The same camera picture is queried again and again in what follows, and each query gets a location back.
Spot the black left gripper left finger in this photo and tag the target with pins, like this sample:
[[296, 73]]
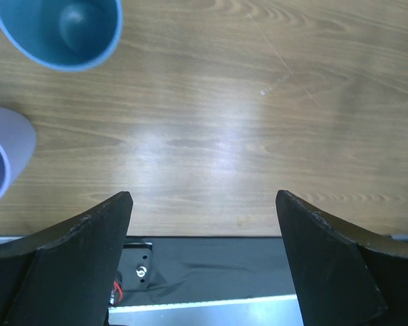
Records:
[[64, 274]]

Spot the blue plastic cup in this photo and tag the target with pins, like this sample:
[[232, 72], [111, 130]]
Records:
[[63, 35]]

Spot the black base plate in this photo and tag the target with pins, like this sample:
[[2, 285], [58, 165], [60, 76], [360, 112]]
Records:
[[179, 270]]

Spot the aluminium slotted rail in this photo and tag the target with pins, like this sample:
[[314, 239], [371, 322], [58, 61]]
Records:
[[277, 298]]

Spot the lilac plastic cup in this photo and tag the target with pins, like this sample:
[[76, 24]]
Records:
[[18, 141]]

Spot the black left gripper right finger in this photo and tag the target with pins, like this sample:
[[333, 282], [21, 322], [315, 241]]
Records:
[[343, 274]]

